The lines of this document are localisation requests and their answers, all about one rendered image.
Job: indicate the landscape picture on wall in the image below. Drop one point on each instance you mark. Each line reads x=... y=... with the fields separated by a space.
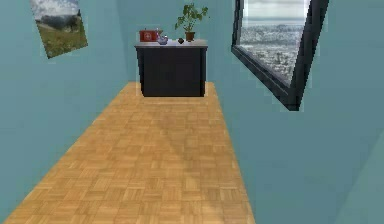
x=60 y=28

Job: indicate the red box with white mark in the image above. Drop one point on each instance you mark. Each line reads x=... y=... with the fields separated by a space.
x=147 y=36

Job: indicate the black cabinet with grey top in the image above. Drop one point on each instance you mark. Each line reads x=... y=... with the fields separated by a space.
x=172 y=71

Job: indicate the green plant in brown pot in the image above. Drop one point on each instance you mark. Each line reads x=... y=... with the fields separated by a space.
x=190 y=20

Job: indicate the small dark round object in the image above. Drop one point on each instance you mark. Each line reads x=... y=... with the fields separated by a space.
x=181 y=41

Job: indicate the black framed window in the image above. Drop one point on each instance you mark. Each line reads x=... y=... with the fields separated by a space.
x=276 y=50

